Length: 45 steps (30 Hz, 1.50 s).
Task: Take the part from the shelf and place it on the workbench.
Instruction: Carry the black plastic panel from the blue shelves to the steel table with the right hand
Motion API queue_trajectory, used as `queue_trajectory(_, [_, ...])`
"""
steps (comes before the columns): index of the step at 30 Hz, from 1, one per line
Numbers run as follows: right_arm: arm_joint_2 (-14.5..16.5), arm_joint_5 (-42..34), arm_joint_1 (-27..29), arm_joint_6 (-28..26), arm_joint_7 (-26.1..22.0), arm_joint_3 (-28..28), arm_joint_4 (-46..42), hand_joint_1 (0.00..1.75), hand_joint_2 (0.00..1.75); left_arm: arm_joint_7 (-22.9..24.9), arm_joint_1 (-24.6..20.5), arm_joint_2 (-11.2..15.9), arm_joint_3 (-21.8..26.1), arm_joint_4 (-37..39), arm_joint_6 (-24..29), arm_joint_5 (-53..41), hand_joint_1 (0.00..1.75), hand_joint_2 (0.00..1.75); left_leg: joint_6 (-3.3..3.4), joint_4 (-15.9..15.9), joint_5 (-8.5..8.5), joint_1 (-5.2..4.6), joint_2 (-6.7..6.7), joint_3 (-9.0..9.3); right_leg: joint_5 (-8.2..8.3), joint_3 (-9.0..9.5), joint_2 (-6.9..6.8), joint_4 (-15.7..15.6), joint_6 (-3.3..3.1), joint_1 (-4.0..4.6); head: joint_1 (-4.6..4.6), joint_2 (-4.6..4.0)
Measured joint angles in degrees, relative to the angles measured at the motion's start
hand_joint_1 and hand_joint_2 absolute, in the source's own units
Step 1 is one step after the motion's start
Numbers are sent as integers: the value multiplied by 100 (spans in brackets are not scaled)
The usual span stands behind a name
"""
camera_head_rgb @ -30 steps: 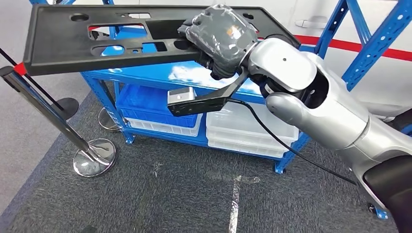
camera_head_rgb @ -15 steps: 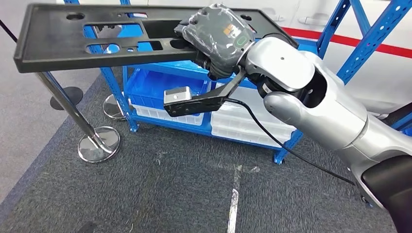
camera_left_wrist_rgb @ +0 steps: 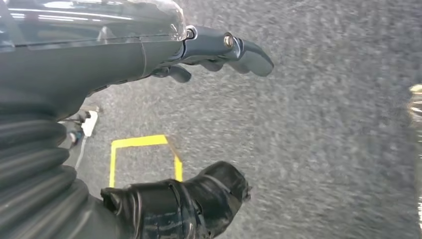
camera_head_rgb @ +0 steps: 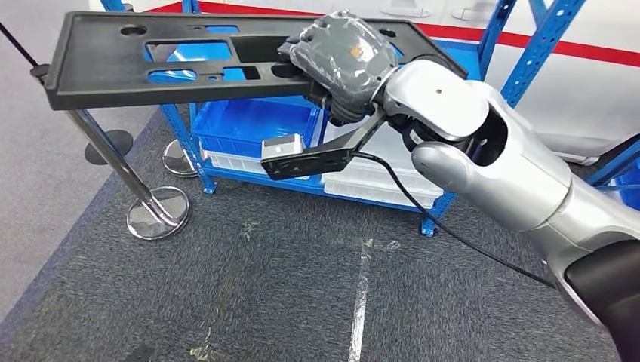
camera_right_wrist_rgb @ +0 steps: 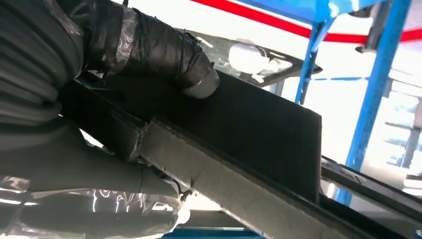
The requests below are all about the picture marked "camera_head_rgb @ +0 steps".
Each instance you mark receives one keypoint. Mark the blue metal shelf rack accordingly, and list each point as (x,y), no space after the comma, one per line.
(615,162)
(540,47)

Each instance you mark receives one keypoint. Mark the black camera bracket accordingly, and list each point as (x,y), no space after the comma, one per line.
(320,162)

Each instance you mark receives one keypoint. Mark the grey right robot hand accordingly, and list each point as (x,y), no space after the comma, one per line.
(345,55)

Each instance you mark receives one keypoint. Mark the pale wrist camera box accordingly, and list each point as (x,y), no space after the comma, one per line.
(282,146)

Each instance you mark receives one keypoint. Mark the clear floor tape strip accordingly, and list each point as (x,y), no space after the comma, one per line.
(361,300)

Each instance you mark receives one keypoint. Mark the thin black stanchion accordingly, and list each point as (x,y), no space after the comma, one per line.
(107,147)

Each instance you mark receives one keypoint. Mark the red barrier belt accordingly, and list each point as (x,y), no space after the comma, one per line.
(575,50)

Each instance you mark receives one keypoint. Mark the black plastic panel part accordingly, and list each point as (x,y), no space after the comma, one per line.
(90,60)

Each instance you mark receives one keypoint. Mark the blue plastic bin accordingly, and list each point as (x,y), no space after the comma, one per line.
(627,187)
(250,125)

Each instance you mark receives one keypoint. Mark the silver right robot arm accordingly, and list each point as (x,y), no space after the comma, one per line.
(525,180)

